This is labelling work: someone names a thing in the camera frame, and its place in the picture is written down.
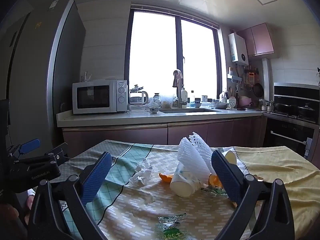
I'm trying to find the crumpled white tissue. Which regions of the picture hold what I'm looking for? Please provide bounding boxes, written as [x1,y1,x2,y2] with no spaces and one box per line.
[129,158,153,184]

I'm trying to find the white soap dispenser bottle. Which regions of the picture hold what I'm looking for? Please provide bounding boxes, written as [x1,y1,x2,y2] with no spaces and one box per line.
[180,85,189,105]

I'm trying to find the clear green candy wrapper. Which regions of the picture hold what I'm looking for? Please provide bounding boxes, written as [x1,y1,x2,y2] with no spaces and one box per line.
[200,185,227,198]

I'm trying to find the blue wall rack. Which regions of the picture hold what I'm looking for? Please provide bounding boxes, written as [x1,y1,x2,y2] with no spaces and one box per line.
[227,67,242,83]

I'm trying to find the smooth white foam fruit net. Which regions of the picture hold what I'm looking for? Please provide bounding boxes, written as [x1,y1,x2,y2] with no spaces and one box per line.
[177,137,211,181]

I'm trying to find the hanging black frying pan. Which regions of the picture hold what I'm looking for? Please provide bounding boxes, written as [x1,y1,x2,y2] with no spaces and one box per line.
[253,81,264,98]

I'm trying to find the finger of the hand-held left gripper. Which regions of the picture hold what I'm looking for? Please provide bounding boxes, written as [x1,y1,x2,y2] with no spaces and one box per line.
[7,138,41,162]
[15,142,72,170]

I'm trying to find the grey refrigerator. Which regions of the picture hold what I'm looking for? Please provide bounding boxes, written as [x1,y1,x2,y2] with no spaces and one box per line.
[0,0,87,161]

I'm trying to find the black lidded pot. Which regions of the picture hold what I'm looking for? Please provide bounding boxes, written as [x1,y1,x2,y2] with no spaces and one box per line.
[297,104,317,120]

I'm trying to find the white microwave oven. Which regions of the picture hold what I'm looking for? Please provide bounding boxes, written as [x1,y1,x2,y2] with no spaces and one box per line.
[72,79,128,115]

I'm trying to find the steel kitchen faucet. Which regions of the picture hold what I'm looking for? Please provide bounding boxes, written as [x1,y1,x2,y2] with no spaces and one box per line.
[174,70,189,109]

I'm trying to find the brown dish cloth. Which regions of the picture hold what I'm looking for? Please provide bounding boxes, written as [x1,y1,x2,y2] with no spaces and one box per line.
[172,69,184,87]

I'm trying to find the orange cup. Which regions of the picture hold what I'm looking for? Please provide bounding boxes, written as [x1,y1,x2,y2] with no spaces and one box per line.
[208,174,225,188]

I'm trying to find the printed paper cup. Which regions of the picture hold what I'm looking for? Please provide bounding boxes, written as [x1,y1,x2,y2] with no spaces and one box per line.
[170,161,201,197]
[222,150,237,166]

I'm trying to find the clear plastic container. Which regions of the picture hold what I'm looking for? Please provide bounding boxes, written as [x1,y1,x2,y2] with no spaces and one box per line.
[159,94,175,108]

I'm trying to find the white water heater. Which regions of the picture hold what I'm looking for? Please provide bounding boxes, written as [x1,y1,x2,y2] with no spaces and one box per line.
[228,32,250,64]

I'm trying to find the kitchen window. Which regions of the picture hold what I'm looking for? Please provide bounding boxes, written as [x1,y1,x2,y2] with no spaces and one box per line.
[124,4,223,101]

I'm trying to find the kitchen counter with maroon cabinets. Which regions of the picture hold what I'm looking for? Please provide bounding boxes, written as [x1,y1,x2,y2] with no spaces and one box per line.
[56,106,268,157]

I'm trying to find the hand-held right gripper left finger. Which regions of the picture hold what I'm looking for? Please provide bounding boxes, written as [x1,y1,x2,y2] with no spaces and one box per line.
[27,151,113,240]

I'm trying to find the clear plastic food box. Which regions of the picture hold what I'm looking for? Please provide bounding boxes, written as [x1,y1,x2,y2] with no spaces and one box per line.
[128,104,146,113]

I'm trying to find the black built-in oven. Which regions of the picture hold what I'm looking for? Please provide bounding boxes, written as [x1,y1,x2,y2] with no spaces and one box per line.
[263,116,318,161]

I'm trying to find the steel kettle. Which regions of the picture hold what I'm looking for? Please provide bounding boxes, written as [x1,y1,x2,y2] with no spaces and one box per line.
[261,99,273,112]

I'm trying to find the black frying pan on stove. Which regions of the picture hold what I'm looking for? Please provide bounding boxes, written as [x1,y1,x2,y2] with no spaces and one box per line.
[272,101,298,113]

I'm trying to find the glass kettle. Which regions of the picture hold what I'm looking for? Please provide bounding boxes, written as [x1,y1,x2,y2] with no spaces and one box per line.
[129,84,149,105]

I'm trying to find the patterned green yellow tablecloth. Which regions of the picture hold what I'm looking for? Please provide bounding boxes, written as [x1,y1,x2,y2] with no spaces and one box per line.
[60,140,320,240]

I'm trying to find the meshed white foam fruit net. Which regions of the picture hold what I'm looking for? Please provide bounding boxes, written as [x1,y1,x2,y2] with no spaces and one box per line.
[189,131,216,166]

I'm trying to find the black range hood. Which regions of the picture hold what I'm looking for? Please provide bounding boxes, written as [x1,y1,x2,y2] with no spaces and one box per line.
[273,82,320,105]

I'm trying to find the kitchen sink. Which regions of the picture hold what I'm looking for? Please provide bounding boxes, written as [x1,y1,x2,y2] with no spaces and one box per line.
[160,107,223,114]

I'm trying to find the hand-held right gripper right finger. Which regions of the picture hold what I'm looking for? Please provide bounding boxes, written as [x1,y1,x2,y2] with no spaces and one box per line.
[211,150,295,240]

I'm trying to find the pink wall cabinet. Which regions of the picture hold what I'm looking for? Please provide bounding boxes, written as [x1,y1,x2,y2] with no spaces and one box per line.
[237,22,275,57]

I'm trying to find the pink pot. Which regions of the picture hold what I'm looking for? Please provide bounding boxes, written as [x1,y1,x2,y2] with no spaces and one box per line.
[237,96,253,108]

